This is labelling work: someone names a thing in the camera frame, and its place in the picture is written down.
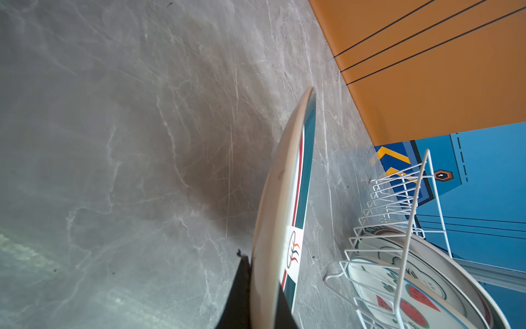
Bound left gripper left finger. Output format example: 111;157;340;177
216;252;251;329

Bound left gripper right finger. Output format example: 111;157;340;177
274;287;298;329

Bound green red rimmed plate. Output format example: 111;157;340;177
249;88;316;328

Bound watermelon pattern plate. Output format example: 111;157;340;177
347;256;475;328

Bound white wire dish rack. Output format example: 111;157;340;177
323;150;444;328

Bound white plate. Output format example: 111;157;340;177
351;226;510;328

